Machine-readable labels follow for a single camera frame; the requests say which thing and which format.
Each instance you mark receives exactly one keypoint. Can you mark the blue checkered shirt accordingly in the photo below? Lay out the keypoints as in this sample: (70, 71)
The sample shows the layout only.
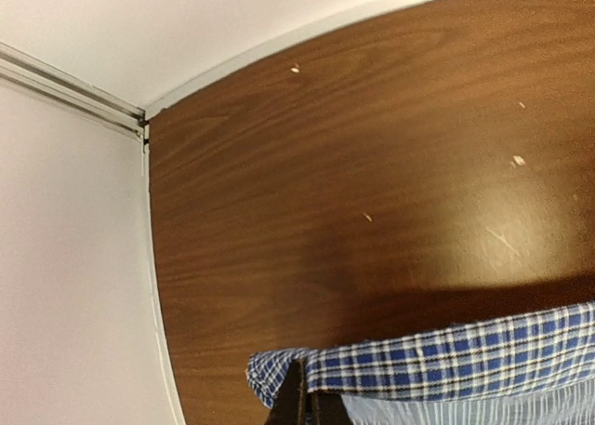
(532, 368)

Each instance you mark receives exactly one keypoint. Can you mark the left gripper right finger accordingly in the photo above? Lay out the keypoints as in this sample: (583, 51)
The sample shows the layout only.
(328, 409)

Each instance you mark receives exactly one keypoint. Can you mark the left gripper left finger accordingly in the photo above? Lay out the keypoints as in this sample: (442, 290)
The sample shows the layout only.
(290, 405)

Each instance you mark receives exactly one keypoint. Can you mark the left aluminium corner post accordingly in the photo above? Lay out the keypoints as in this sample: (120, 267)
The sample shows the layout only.
(27, 72)

